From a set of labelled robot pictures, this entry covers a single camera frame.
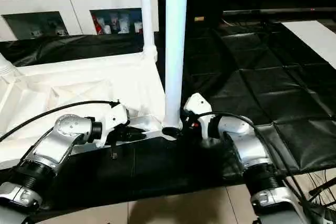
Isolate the white plastic table top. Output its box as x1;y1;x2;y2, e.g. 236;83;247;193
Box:
0;46;182;169

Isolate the black plastic mat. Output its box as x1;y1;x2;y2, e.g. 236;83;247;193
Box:
0;22;336;219

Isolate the white flat board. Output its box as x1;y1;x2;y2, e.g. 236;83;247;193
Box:
281;20;336;70

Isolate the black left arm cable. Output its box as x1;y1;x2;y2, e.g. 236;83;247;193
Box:
0;100;120;143

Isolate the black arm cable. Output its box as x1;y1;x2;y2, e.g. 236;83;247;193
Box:
0;100;120;143
184;111;336;219

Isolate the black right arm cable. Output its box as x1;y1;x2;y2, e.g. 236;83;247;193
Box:
184;111;336;219

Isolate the black metal rail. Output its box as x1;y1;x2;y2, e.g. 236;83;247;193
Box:
223;7;336;16

